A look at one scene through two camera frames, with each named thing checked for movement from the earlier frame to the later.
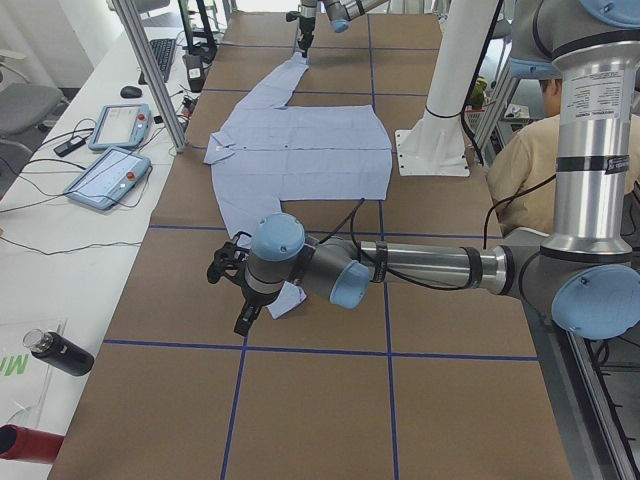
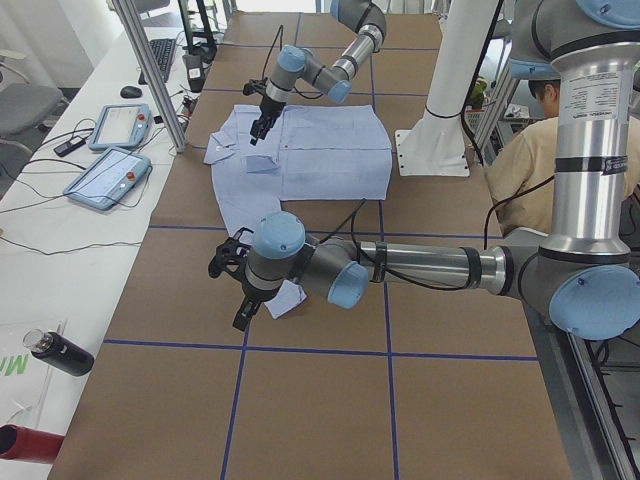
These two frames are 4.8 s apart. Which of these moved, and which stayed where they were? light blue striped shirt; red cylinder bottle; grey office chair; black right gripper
Moved: black right gripper
Stayed: light blue striped shirt; grey office chair; red cylinder bottle
